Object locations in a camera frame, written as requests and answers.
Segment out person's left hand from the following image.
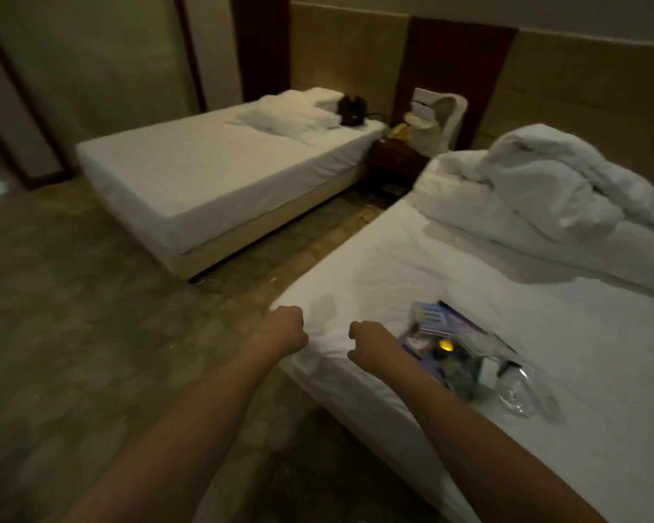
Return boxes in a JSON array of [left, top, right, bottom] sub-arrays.
[[256, 306, 310, 357]]

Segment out person's right hand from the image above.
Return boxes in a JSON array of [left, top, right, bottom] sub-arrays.
[[347, 319, 411, 375]]

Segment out small green white packet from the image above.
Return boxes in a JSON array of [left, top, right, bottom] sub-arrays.
[[445, 362, 483, 402]]

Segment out purple desk calendar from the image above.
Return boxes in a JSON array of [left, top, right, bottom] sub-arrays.
[[397, 300, 516, 401]]

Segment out clear glass ashtray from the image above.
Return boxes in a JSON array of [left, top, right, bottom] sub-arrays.
[[498, 365, 538, 417]]

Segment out person's left forearm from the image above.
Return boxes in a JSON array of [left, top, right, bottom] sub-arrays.
[[70, 341, 290, 523]]

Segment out person's right forearm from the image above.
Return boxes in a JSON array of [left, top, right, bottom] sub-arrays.
[[384, 356, 606, 523]]

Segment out white bed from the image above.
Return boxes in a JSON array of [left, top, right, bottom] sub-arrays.
[[270, 152, 654, 523], [74, 86, 389, 282]]

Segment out dark wooden nightstand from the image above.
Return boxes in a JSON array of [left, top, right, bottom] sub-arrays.
[[367, 136, 433, 198]]

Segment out white pillow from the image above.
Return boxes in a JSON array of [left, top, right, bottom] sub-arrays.
[[232, 89, 346, 144]]

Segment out black bag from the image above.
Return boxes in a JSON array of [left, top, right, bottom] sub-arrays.
[[336, 94, 370, 129]]

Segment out white tote bag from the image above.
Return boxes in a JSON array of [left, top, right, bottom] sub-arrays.
[[403, 86, 470, 159]]

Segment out rumpled white duvet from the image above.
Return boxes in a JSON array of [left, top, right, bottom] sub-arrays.
[[412, 123, 654, 297]]

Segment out dark red headboard panel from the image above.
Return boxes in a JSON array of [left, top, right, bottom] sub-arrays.
[[392, 16, 519, 150]]

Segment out dark red wall panel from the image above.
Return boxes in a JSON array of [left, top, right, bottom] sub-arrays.
[[230, 0, 294, 102]]

